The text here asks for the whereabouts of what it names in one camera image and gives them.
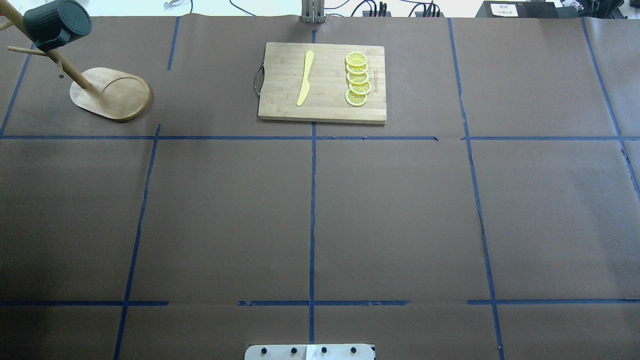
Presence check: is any dark teal mug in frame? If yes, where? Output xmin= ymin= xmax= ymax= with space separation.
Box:
xmin=23 ymin=0 xmax=93 ymax=52

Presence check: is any wooden cup storage rack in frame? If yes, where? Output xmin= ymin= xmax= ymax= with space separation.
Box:
xmin=0 ymin=0 xmax=153 ymax=123

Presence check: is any lemon slice five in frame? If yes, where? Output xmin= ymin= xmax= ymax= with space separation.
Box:
xmin=344 ymin=89 xmax=368 ymax=107

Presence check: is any lemon slice four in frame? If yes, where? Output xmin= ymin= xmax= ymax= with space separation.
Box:
xmin=349 ymin=81 xmax=371 ymax=96

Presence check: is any lemon slice three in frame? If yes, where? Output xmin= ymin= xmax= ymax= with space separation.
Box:
xmin=346 ymin=71 xmax=370 ymax=85

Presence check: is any bamboo cutting board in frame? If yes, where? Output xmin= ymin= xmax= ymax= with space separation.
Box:
xmin=258 ymin=42 xmax=387 ymax=126

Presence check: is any lemon slice two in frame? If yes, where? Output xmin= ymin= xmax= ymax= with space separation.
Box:
xmin=345 ymin=64 xmax=369 ymax=75

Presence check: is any yellow plastic knife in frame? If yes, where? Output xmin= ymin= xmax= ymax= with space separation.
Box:
xmin=295 ymin=50 xmax=314 ymax=107

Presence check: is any lemon slice one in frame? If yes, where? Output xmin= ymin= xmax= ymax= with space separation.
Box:
xmin=345 ymin=51 xmax=368 ymax=68

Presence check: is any black box device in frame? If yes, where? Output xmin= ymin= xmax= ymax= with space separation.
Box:
xmin=475 ymin=0 xmax=559 ymax=19

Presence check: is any aluminium frame post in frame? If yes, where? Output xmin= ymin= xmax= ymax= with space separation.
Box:
xmin=300 ymin=0 xmax=326 ymax=24

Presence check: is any white camera pole mount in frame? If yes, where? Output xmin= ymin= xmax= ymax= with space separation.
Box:
xmin=244 ymin=343 xmax=377 ymax=360

